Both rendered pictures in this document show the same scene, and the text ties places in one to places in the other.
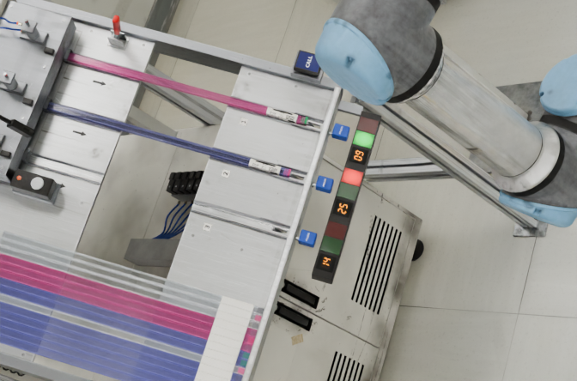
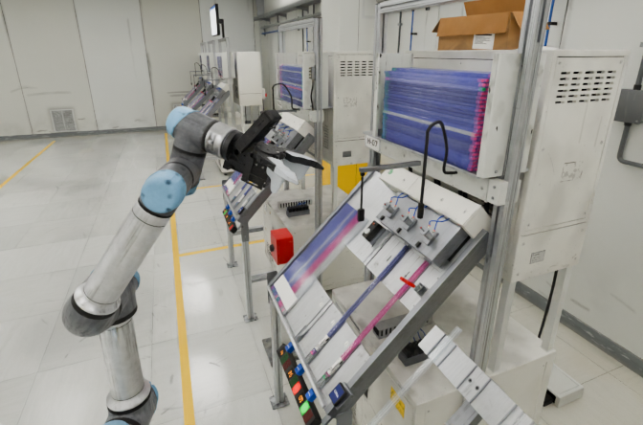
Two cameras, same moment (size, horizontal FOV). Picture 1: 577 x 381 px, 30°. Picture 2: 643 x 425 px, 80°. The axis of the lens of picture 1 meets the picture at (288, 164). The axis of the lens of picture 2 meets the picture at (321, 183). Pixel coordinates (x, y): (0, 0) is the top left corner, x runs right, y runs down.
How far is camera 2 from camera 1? 1.99 m
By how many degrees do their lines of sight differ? 80
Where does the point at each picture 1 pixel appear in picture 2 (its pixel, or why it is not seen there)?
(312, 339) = not seen: hidden behind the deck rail
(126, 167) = (508, 344)
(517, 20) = not seen: outside the picture
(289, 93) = (343, 378)
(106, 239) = (466, 315)
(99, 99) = (399, 272)
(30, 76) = (410, 233)
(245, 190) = (321, 328)
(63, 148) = (387, 249)
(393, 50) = not seen: hidden behind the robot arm
